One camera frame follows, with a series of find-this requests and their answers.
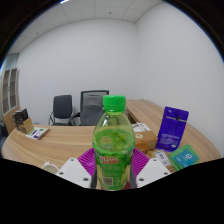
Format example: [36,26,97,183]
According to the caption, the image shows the white green leaflet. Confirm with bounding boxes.
[25,126,50,140]

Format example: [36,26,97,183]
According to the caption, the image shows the green packet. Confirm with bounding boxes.
[167,143,201,172]

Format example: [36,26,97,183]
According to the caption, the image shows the white sheet with round print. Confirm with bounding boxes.
[131,122,151,133]

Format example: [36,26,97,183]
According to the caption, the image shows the purple standing pouch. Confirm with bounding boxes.
[155,106,190,153]

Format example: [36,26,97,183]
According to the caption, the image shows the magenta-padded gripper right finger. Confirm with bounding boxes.
[128,148,170,190]

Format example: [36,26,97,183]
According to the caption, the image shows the grey mesh office chair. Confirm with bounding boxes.
[69,89,110,127]

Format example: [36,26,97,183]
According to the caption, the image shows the wooden side desk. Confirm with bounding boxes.
[123,98,188,134]

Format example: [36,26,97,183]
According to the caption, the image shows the orange-brown box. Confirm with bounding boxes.
[133,129,159,154]

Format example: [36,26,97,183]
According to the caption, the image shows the wooden glass-door shelf cabinet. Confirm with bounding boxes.
[0,67,22,134]

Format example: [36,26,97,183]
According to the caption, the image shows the black office chair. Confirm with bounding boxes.
[48,94,75,127]

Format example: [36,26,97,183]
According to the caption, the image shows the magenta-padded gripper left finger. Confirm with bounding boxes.
[54,148,98,190]

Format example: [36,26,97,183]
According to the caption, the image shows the dark brown printed box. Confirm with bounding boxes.
[13,108,29,126]

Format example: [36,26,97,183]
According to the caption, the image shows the green drink bottle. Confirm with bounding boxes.
[91,94,137,192]

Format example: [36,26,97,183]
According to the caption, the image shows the tan cardboard box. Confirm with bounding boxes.
[20,117,35,135]

